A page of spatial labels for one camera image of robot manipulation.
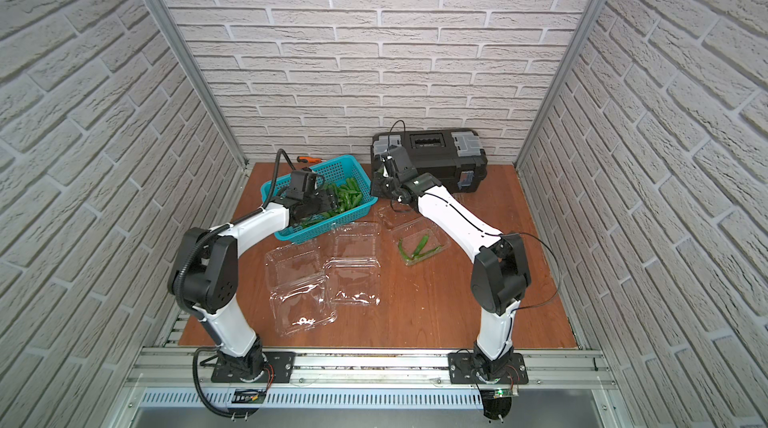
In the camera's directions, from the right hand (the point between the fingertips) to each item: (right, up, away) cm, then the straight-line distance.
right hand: (373, 179), depth 86 cm
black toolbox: (+27, +9, +14) cm, 32 cm away
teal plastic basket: (-13, +1, +25) cm, 28 cm away
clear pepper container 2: (-6, -29, +3) cm, 30 cm away
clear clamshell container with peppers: (-21, -33, -1) cm, 40 cm away
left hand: (-14, -5, +10) cm, 18 cm away
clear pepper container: (+15, -20, +11) cm, 28 cm away
